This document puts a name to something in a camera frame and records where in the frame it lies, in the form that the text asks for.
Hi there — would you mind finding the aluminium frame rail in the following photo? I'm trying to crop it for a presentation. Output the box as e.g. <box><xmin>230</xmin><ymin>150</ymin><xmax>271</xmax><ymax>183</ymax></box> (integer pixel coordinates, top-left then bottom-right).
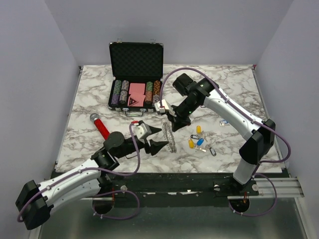
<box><xmin>39</xmin><ymin>177</ymin><xmax>305</xmax><ymax>199</ymax></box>

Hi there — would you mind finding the pink playing card deck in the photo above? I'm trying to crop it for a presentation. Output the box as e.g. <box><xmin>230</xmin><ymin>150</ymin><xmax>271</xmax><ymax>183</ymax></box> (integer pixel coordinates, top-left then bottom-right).
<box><xmin>129</xmin><ymin>83</ymin><xmax>146</xmax><ymax>95</ymax></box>

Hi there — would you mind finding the yellow key tag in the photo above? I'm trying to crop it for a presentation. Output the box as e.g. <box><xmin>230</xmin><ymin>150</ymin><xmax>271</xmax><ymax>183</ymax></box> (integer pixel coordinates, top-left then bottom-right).
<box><xmin>188</xmin><ymin>139</ymin><xmax>195</xmax><ymax>148</ymax></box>
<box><xmin>196</xmin><ymin>125</ymin><xmax>202</xmax><ymax>134</ymax></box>

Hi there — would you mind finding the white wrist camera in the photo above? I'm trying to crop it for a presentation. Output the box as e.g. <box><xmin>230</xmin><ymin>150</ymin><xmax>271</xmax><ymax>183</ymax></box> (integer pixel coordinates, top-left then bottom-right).
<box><xmin>154</xmin><ymin>99</ymin><xmax>175</xmax><ymax>116</ymax></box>
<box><xmin>134</xmin><ymin>123</ymin><xmax>152</xmax><ymax>140</ymax></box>

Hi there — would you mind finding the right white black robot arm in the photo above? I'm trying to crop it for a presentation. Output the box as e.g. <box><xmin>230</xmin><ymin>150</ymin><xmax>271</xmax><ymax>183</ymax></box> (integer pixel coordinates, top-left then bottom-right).
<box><xmin>167</xmin><ymin>74</ymin><xmax>276</xmax><ymax>195</ymax></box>

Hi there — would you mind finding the black key tag with key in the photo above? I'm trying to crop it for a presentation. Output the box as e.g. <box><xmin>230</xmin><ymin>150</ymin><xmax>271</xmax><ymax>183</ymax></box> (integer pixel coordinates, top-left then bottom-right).
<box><xmin>205</xmin><ymin>144</ymin><xmax>217</xmax><ymax>156</ymax></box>

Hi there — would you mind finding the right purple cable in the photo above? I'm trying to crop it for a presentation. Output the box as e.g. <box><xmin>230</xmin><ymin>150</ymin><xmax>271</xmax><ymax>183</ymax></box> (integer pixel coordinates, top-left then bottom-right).
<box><xmin>160</xmin><ymin>68</ymin><xmax>292</xmax><ymax>217</ymax></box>

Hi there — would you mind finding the purple cable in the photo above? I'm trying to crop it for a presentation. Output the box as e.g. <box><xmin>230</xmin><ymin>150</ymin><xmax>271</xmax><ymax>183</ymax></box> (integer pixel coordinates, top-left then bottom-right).
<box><xmin>16</xmin><ymin>121</ymin><xmax>142</xmax><ymax>222</ymax></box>
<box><xmin>160</xmin><ymin>68</ymin><xmax>292</xmax><ymax>217</ymax></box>

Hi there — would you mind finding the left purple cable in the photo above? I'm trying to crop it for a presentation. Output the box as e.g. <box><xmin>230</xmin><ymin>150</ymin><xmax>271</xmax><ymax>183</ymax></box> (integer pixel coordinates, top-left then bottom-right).
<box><xmin>16</xmin><ymin>121</ymin><xmax>142</xmax><ymax>222</ymax></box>

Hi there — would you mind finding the black mounting base rail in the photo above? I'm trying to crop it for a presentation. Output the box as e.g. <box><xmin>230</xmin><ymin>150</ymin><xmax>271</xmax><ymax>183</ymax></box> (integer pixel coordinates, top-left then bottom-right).
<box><xmin>84</xmin><ymin>173</ymin><xmax>289</xmax><ymax>213</ymax></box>

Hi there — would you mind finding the upper yellow key tag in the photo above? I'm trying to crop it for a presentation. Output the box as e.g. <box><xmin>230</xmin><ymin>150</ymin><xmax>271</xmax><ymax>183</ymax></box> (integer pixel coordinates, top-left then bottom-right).
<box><xmin>196</xmin><ymin>125</ymin><xmax>202</xmax><ymax>134</ymax></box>

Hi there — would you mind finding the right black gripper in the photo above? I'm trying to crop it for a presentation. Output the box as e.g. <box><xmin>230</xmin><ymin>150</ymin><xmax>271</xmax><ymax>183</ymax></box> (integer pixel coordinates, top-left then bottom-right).
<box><xmin>166</xmin><ymin>98</ymin><xmax>199</xmax><ymax>132</ymax></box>

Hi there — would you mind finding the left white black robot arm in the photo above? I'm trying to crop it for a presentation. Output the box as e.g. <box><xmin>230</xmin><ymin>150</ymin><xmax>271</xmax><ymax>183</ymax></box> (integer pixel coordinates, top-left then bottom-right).
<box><xmin>15</xmin><ymin>120</ymin><xmax>168</xmax><ymax>230</ymax></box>

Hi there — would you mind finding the black poker chip case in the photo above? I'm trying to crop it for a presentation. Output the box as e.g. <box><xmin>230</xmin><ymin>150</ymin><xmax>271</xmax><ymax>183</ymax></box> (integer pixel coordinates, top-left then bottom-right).
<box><xmin>108</xmin><ymin>41</ymin><xmax>164</xmax><ymax>116</ymax></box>

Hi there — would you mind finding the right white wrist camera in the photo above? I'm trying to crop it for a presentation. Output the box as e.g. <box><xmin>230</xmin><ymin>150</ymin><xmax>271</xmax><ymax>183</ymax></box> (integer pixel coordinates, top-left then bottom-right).
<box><xmin>154</xmin><ymin>99</ymin><xmax>175</xmax><ymax>116</ymax></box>

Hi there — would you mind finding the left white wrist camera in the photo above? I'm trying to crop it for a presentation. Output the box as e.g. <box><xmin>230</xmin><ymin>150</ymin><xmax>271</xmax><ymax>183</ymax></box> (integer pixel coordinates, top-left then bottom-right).
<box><xmin>134</xmin><ymin>123</ymin><xmax>152</xmax><ymax>140</ymax></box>

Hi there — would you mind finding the lower yellow key tag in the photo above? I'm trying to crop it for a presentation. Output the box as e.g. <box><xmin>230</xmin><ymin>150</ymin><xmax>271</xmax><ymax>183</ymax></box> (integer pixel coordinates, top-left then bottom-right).
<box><xmin>188</xmin><ymin>139</ymin><xmax>195</xmax><ymax>148</ymax></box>

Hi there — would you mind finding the red toy microphone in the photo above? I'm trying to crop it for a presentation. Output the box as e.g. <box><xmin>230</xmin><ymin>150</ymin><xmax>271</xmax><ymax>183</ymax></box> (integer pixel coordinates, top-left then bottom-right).
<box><xmin>90</xmin><ymin>113</ymin><xmax>110</xmax><ymax>140</ymax></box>

